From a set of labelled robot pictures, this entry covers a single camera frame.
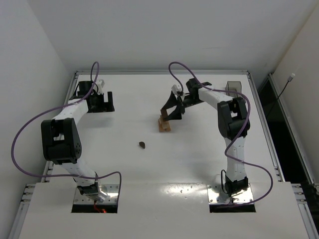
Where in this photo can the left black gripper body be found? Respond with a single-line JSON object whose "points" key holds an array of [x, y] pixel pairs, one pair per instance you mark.
{"points": [[104, 105]]}

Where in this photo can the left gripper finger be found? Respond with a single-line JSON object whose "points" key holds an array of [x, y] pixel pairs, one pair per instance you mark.
{"points": [[110, 107], [100, 103]]}

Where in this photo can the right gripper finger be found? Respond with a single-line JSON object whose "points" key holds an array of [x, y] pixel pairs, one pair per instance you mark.
{"points": [[172, 102], [175, 114]]}

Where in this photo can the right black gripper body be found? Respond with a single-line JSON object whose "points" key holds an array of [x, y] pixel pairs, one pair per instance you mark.
{"points": [[180, 102]]}

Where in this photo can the dark wood arch block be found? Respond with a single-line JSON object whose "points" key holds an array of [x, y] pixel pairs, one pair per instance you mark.
{"points": [[164, 113]]}

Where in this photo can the light wood cube block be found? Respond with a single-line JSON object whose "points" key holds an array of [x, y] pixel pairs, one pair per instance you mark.
{"points": [[162, 122]]}

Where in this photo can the dark wood quarter-round block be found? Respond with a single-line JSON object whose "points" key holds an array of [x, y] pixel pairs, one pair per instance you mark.
{"points": [[142, 144]]}

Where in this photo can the grey translucent plastic bin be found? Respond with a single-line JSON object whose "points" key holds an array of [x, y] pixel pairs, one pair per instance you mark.
{"points": [[233, 86]]}

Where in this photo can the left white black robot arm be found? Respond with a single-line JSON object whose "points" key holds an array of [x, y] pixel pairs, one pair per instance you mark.
{"points": [[61, 141]]}

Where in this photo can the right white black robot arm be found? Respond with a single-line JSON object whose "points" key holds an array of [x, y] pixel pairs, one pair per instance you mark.
{"points": [[232, 125]]}

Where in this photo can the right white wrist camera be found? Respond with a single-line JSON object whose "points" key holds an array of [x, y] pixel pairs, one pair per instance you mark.
{"points": [[176, 89]]}

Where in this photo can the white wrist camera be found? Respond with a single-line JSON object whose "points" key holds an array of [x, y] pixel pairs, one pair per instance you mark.
{"points": [[100, 84], [176, 89]]}

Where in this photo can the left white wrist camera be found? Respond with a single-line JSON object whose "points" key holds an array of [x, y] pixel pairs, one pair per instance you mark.
{"points": [[100, 84]]}

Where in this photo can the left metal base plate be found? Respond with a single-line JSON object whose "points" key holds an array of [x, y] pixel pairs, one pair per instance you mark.
{"points": [[107, 195]]}

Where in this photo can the metal base plate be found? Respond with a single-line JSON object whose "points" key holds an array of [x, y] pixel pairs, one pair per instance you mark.
{"points": [[107, 195], [217, 197]]}

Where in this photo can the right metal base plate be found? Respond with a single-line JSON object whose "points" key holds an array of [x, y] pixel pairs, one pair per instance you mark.
{"points": [[217, 197]]}

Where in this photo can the aluminium table frame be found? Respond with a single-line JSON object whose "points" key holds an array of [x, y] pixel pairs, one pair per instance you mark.
{"points": [[164, 186]]}

